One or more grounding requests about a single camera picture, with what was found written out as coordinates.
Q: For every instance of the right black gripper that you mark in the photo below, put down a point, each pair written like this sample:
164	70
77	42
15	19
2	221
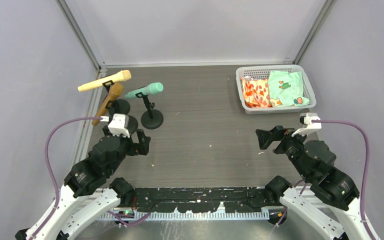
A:
278	138

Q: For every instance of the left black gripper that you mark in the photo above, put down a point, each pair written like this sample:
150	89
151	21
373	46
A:
139	142

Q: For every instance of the black mic stand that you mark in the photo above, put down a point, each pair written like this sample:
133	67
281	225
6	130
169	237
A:
152	118
132	125
119	106

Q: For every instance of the mint green microphone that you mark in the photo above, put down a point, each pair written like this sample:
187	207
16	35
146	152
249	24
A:
151	89

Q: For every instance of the gold microphone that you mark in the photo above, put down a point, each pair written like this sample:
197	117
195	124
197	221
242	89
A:
114	91

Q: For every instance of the beige microphone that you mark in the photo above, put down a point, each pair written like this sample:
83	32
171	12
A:
121	76

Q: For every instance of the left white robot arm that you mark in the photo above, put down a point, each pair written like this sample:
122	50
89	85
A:
65	219

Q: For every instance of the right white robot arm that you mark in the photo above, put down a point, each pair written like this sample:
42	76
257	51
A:
314	161

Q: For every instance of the green patterned cloth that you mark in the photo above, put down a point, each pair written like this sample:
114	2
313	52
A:
286	89

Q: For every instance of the orange patterned cloth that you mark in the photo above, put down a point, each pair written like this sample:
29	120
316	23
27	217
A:
255	92

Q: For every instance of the white plastic basket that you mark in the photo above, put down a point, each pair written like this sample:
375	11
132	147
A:
263	72

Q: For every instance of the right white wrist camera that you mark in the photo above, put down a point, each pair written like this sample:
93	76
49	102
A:
308	126

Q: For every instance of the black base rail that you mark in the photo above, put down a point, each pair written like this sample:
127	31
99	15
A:
202	199

